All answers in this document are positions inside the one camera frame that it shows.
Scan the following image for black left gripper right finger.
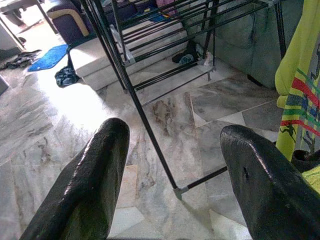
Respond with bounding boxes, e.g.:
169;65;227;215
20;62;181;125
219;124;320;240

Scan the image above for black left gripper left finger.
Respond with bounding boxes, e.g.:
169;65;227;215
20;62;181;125
19;117;131;240

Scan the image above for black metal drying rack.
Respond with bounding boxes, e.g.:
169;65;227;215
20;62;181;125
79;0;287;201

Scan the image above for dark crumpled cloth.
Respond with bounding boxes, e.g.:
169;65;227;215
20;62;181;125
54;47;82;88

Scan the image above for blue floor mat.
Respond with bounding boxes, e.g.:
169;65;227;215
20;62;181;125
27;44;69;73

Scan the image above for black garment on floor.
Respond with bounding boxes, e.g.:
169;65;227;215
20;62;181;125
0;49;43;71

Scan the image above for yellow-green printed shirt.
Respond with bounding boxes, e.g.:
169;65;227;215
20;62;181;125
274;0;320;196

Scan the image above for grey-green leather sofa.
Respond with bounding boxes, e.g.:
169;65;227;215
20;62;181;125
184;0;305;90

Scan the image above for purple and cream ottoman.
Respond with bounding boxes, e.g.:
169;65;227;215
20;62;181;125
46;0;95;45

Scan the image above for blue garment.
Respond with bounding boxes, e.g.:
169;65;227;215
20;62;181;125
139;6;173;23

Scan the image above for grey table with dark legs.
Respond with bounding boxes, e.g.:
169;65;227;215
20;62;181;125
0;0;59;51

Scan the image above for pink garment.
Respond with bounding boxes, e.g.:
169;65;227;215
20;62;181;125
155;0;179;16

